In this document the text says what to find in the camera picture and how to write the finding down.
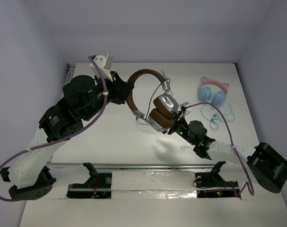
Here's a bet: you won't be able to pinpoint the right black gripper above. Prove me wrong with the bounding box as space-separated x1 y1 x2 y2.
155 111 196 146

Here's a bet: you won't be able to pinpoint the black headphone cable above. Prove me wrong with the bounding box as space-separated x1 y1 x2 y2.
136 78 179 126

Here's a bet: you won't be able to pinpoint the brown silver headphones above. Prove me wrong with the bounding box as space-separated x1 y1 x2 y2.
127 69 179 132

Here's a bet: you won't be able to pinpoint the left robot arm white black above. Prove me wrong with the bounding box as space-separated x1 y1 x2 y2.
0 71 134 202

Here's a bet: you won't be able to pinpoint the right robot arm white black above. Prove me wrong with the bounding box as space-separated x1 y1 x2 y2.
167 118 287 193

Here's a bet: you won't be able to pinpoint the pink blue cat-ear headphones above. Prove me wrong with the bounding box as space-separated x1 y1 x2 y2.
197 77 229 106

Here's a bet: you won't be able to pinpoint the white foil-taped cover block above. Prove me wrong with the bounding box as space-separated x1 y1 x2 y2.
111 170 197 200

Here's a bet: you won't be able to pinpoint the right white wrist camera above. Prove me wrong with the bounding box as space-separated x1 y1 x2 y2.
179 102 191 117

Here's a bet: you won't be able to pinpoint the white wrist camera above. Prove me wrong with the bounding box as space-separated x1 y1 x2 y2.
179 102 191 117
88 53 114 81

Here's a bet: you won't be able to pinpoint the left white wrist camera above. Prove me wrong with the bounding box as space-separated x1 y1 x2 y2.
88 53 114 81

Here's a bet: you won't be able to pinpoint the aluminium side rail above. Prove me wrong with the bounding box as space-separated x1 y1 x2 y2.
64 63 76 85

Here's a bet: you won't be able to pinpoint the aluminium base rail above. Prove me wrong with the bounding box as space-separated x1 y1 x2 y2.
46 162 243 192

